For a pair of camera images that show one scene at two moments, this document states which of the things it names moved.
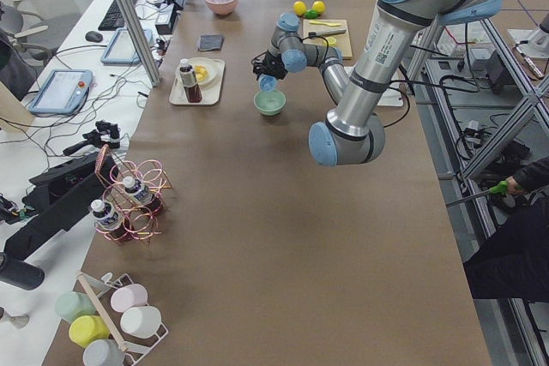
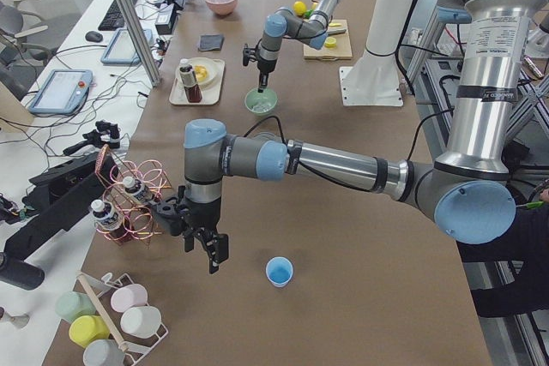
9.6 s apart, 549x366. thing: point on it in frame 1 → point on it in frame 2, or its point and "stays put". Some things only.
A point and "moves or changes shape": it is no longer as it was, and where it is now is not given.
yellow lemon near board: [299, 8] stays put
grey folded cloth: [210, 42] stays put
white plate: [205, 69] stays put
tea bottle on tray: [188, 77] stays put
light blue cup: [267, 82] moves or changes shape
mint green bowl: [270, 103] moves or changes shape
